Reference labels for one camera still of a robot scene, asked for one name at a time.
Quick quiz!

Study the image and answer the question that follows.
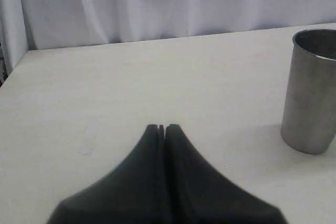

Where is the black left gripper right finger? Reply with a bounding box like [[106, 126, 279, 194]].
[[164, 124, 287, 223]]

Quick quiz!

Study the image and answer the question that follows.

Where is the white backdrop curtain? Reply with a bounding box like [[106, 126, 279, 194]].
[[1, 0, 335, 73]]

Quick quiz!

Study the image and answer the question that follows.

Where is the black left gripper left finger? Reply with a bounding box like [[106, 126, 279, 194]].
[[48, 124, 166, 223]]

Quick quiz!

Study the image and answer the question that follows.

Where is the stainless steel cup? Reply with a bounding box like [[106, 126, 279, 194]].
[[280, 29, 335, 154]]

